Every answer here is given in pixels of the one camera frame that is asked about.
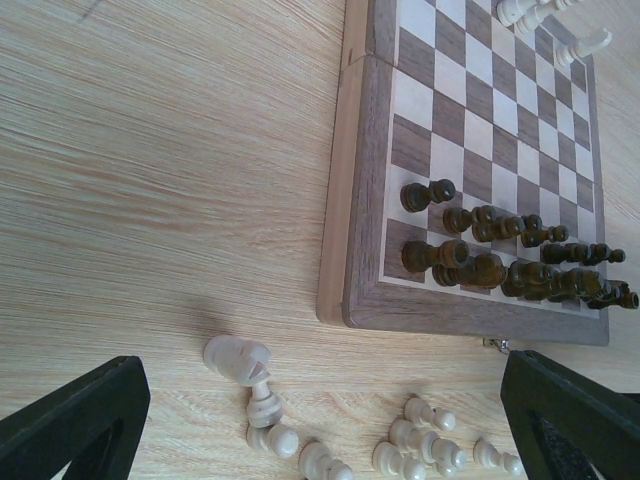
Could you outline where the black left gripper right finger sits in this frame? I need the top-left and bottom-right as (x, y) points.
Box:
(500, 350), (639, 479)

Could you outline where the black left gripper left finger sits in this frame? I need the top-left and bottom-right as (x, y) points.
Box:
(1, 356), (150, 479)

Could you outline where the white chess king piece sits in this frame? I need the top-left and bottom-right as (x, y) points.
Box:
(515, 0), (583, 34)

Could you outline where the metal board clasp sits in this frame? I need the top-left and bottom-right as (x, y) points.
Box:
(483, 338), (509, 353)

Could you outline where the white chess pawn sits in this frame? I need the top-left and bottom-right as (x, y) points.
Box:
(246, 423), (299, 459)
(298, 442), (355, 480)
(403, 397), (456, 431)

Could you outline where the white chess knight piece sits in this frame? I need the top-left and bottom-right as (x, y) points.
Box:
(203, 335), (271, 387)

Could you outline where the dark chess rook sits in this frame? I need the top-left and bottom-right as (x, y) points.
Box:
(401, 240), (470, 273)

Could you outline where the wooden chess board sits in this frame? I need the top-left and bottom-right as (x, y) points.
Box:
(316, 1), (609, 345)

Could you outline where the dark chess pawn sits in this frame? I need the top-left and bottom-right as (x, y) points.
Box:
(400, 179), (456, 213)

